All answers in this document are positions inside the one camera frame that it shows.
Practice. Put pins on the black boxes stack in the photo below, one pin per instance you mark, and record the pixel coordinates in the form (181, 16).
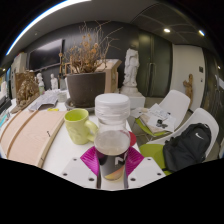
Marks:
(4, 103)

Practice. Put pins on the white headless statue on pedestal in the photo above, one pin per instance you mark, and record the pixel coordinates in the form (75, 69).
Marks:
(131, 66)

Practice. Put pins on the brown relief sculpture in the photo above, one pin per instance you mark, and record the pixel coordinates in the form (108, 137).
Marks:
(26, 91)

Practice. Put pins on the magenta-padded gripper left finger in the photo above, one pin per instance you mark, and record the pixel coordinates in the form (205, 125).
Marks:
(78, 170)

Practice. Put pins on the small white cup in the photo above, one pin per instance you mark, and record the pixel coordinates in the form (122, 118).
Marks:
(62, 97)

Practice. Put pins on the stack of papers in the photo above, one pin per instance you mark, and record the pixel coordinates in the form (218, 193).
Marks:
(156, 116)

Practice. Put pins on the grey plant saucer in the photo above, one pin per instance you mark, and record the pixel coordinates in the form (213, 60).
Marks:
(76, 109)

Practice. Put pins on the wooden figure sculpture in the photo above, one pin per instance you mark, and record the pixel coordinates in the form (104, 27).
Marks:
(189, 88)

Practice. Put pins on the black wall screen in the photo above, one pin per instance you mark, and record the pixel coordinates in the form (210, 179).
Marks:
(45, 55)

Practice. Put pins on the long ceiling light strip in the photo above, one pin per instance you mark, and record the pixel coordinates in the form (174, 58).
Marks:
(36, 18)

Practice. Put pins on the small white figurine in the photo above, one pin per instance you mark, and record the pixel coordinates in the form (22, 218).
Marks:
(54, 81)
(40, 81)

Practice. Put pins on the open printed booklet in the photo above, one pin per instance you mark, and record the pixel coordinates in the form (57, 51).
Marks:
(45, 100)

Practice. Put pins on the black backpack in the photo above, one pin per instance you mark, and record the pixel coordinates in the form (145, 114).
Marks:
(186, 146)

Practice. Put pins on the clear drink bottle white cap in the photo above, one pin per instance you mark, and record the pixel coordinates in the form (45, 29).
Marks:
(112, 133)

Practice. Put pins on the white chair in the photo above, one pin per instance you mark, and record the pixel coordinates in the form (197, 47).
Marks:
(176, 101)
(200, 116)

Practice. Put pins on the round ceiling lamp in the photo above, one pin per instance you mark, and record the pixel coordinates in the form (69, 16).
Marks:
(201, 33)
(166, 30)

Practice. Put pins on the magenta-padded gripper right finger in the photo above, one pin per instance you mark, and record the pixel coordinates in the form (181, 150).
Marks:
(146, 170)

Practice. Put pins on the yellow-green mug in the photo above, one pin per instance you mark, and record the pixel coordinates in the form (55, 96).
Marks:
(77, 128)

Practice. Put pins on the small yellow tag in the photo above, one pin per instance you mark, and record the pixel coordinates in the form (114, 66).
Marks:
(52, 109)

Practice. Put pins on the green seat cushion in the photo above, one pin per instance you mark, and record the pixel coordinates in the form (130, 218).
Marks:
(141, 128)
(151, 151)

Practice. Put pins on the light wooden board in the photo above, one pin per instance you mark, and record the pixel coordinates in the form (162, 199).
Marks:
(30, 136)

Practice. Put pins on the white cabinet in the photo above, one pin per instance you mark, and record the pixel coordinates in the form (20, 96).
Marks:
(18, 65)

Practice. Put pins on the dried plant in brown pot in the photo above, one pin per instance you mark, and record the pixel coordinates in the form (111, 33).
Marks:
(86, 88)

